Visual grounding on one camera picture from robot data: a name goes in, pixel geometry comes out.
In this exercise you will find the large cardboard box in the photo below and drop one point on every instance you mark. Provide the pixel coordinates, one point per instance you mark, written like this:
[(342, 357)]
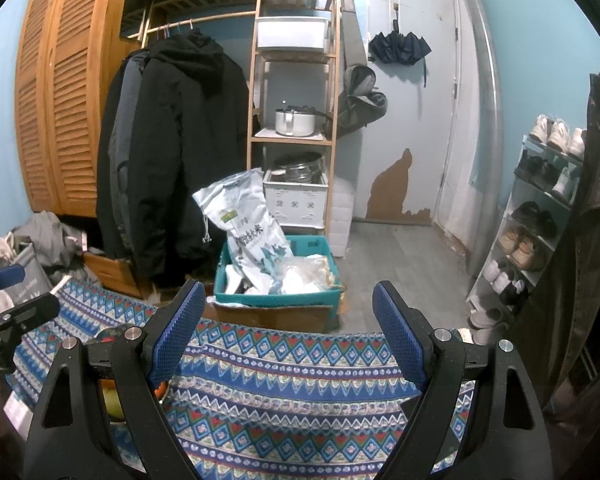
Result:
[(275, 317)]

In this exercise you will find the grey long case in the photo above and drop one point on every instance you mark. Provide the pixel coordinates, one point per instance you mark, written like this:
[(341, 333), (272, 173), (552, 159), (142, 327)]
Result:
[(347, 25)]

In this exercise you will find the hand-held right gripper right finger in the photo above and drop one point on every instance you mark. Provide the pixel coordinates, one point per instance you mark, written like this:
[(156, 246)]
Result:
[(397, 335)]

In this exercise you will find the black hanging coat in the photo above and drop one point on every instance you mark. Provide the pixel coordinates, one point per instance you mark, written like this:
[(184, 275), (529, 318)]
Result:
[(180, 160)]

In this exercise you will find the dark brown hanging garment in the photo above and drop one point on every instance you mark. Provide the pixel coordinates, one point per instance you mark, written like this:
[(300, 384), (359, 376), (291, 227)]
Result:
[(595, 210)]

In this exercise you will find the grey hanging jacket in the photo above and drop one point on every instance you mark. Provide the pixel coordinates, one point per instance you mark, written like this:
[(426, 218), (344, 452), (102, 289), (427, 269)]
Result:
[(122, 110)]

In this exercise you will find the grey garment pile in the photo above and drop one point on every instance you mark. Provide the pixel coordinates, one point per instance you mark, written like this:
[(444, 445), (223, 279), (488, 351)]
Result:
[(50, 240)]

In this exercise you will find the wooden louvered wardrobe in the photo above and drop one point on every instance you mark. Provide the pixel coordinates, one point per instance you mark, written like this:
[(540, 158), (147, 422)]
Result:
[(70, 85)]

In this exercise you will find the wooden shelf rack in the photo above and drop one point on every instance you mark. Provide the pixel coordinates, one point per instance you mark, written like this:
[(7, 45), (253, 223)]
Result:
[(254, 85)]

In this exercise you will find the dark folded umbrella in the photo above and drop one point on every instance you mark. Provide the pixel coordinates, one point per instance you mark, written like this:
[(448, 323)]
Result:
[(400, 47)]

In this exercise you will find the metal pipe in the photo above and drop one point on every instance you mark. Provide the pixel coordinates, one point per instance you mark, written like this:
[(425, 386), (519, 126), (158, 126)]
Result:
[(487, 110)]

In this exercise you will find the grey hanging bag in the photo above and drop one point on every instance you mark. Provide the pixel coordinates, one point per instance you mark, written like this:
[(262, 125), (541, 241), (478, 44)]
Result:
[(360, 95)]

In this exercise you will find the white patterned crate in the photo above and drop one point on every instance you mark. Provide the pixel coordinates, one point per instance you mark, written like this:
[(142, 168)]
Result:
[(297, 202)]

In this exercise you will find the small cardboard box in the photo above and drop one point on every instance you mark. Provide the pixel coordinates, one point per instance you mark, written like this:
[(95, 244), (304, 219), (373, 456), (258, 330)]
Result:
[(115, 270)]

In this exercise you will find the shoe rack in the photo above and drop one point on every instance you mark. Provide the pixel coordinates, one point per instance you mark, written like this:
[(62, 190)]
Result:
[(512, 195)]

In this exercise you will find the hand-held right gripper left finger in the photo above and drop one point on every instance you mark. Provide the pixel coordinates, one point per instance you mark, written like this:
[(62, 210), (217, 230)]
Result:
[(177, 330)]

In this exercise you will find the silver cooking pot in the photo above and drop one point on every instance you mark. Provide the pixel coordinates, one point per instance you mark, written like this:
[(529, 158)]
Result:
[(295, 122)]

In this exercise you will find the grey printed tote bag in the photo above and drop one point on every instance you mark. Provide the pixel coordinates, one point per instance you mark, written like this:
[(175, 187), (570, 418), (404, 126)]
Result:
[(30, 282)]

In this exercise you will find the white storage box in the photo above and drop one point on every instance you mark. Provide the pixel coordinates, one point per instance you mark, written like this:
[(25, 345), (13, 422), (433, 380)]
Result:
[(292, 35)]

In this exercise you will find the clear plastic bag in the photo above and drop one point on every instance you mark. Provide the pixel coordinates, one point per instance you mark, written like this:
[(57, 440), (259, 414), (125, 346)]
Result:
[(305, 275)]

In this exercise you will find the white printed rice bag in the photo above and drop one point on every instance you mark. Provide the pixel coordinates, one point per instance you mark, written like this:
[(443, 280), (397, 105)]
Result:
[(245, 230)]

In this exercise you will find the white door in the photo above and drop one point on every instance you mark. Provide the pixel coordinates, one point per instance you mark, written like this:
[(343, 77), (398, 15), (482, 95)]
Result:
[(415, 135)]

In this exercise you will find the grey slippers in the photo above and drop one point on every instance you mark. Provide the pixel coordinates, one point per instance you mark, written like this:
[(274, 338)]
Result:
[(485, 320)]

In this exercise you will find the group of shoes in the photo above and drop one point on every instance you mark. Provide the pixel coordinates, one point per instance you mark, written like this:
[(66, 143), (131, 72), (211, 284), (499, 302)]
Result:
[(530, 255)]

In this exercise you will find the clothes rail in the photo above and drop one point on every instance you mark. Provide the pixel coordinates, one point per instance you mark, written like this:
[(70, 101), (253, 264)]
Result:
[(200, 22)]

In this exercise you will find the teal plastic crate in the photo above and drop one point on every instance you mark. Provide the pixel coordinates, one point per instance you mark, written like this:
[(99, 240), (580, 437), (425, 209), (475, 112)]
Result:
[(280, 300)]

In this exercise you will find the steel pot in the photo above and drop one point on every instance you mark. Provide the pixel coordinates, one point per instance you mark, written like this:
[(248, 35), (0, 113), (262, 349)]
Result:
[(300, 167)]

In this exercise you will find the blue patterned tablecloth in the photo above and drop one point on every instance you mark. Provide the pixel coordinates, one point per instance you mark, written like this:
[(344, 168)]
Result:
[(290, 385)]

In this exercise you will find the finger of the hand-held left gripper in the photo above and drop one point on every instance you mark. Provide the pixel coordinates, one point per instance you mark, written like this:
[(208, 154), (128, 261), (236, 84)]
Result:
[(30, 311), (0, 278)]

